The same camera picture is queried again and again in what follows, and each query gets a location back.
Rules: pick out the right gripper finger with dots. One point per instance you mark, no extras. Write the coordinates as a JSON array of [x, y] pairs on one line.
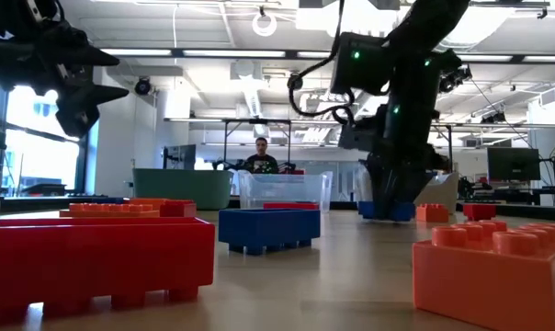
[[381, 197], [411, 188]]

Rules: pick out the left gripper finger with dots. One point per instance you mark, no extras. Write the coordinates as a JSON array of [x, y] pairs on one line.
[[84, 56], [94, 94]]

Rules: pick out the long blue toy block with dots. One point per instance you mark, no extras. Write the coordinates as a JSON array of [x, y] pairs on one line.
[[268, 227], [404, 211]]

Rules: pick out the small orange toy block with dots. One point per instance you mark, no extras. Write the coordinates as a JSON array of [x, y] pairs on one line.
[[433, 213]]

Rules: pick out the small red toy block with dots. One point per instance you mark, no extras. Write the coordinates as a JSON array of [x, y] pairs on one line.
[[178, 209], [479, 212]]

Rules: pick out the long red toy block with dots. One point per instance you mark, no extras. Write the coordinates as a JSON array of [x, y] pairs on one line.
[[98, 257], [290, 206]]

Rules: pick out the long orange toy block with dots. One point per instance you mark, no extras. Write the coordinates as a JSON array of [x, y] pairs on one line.
[[146, 201], [107, 210]]

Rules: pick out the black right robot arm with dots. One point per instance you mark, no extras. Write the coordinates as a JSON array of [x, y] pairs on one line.
[[415, 69]]

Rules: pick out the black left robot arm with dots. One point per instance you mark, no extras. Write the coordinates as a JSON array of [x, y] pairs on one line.
[[6, 14]]

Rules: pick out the white plastic bin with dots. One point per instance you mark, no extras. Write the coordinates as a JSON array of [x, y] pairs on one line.
[[443, 190]]

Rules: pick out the round black ceiling device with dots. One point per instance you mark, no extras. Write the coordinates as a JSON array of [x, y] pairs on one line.
[[142, 86], [295, 83]]

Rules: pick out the ceiling light strip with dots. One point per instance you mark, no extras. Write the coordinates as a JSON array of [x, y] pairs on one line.
[[234, 53], [484, 58], [135, 52], [548, 59]]

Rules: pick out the large window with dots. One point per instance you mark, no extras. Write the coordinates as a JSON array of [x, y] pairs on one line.
[[38, 151]]

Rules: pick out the black ceiling-mounted device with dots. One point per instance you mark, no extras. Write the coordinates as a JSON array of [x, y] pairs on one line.
[[493, 117], [456, 79]]

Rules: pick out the clear plastic bin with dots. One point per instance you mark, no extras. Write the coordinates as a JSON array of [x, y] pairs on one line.
[[282, 186]]

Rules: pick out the black computer monitor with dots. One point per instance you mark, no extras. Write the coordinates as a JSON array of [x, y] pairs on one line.
[[513, 164], [179, 156]]

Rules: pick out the black flat device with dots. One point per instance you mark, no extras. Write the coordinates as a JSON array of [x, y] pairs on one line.
[[43, 189]]

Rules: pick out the dark background table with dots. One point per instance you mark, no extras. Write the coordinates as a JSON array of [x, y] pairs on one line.
[[525, 210], [29, 202]]

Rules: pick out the small red-orange toy block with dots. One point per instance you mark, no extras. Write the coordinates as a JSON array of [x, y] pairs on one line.
[[484, 285]]

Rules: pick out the person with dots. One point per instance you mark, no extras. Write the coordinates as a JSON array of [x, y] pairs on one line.
[[261, 161]]

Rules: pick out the green plastic bin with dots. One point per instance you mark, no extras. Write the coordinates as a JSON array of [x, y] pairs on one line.
[[181, 188]]

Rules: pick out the black background rig frame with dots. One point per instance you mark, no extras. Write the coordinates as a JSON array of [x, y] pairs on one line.
[[449, 138], [257, 121]]

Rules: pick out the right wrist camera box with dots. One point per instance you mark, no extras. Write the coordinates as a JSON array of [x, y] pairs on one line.
[[355, 135]]

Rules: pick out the white ventilation duct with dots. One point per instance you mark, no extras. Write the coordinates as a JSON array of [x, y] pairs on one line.
[[252, 99]]

